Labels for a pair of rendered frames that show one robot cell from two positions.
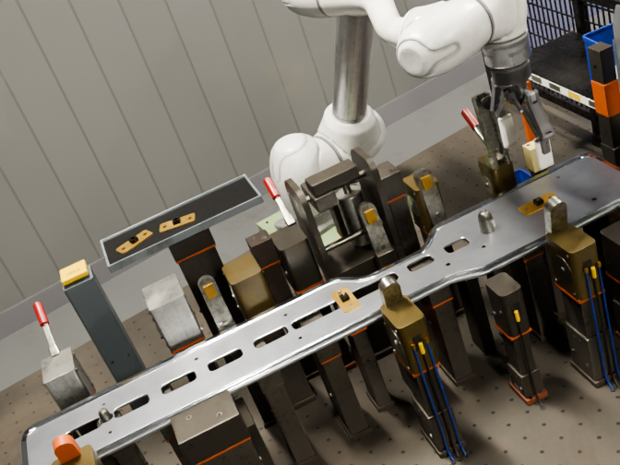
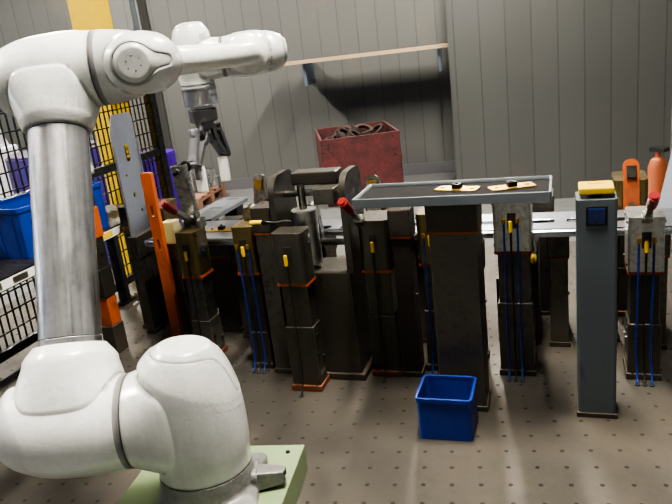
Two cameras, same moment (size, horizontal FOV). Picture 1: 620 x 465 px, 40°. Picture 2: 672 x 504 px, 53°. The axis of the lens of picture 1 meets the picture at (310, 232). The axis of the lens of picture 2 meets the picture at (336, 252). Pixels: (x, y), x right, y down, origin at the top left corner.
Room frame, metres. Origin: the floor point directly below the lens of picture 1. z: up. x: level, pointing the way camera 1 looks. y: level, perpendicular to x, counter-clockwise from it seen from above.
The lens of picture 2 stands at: (2.99, 0.69, 1.46)
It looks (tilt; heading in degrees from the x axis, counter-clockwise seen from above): 17 degrees down; 209
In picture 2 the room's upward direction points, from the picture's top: 7 degrees counter-clockwise
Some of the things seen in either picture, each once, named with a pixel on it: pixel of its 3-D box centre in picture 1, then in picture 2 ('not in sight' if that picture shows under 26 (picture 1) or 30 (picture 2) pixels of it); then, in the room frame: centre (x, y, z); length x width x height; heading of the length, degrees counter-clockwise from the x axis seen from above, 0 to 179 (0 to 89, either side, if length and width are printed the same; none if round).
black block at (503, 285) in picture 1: (519, 344); not in sight; (1.32, -0.32, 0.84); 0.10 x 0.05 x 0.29; 10
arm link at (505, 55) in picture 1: (506, 48); (199, 96); (1.53, -0.48, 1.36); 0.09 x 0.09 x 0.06
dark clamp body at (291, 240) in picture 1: (312, 300); (382, 297); (1.66, 0.05, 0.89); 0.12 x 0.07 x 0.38; 10
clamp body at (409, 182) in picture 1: (435, 244); (256, 297); (1.70, -0.27, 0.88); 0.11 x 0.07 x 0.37; 10
